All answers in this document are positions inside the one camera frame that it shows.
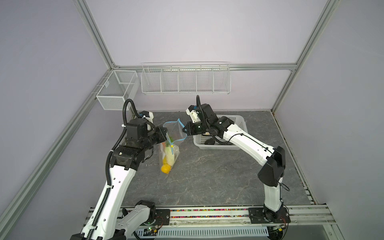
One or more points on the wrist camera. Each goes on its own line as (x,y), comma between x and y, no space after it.
(149,116)
(193,114)

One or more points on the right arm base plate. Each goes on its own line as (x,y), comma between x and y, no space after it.
(263,215)

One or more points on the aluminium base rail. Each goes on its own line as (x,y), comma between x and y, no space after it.
(219,216)

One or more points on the yellow lemon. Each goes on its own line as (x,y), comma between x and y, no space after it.
(166,168)

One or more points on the white vent grille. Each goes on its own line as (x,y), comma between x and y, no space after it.
(203,233)

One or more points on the white wire wall rack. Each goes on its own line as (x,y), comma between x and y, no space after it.
(186,78)

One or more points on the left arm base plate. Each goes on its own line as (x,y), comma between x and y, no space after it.
(160,217)

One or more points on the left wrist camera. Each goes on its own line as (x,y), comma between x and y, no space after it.
(149,116)

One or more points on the clear zip top bag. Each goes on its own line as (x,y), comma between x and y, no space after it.
(174,137)

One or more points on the white radish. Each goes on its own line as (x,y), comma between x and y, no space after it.
(169,155)

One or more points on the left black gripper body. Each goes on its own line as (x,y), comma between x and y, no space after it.
(153,138)

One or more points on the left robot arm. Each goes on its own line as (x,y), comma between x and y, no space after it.
(118,180)

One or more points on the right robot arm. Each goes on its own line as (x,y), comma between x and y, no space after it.
(272,160)

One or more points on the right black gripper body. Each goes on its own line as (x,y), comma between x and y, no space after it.
(204,129)

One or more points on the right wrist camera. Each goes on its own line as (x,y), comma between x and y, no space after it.
(193,114)

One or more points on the white mesh wall box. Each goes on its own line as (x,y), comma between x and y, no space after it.
(119,86)

